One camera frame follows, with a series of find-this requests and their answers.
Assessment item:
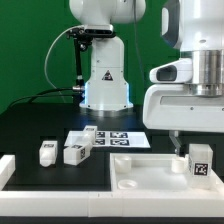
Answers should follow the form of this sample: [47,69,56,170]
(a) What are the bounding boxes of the black camera on stand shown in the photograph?
[66,25,116,89]

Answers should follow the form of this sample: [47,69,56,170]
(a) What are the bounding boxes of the white U-shaped fence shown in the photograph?
[0,155,224,217]

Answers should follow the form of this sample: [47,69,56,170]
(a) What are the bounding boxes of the black cables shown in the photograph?
[7,87,84,109]

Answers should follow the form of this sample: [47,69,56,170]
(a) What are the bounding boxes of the white square tabletop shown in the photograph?
[110,153,224,192]

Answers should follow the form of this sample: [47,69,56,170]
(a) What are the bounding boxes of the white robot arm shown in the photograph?
[69,0,224,154]

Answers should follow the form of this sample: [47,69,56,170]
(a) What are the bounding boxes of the white marker sheet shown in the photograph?
[63,130,152,150]

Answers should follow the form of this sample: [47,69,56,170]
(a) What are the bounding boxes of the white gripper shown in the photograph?
[143,84,224,157]

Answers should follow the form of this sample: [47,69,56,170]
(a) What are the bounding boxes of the white camera cable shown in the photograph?
[44,25,84,104]

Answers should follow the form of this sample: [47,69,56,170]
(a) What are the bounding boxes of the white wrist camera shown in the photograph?
[149,58,193,84]

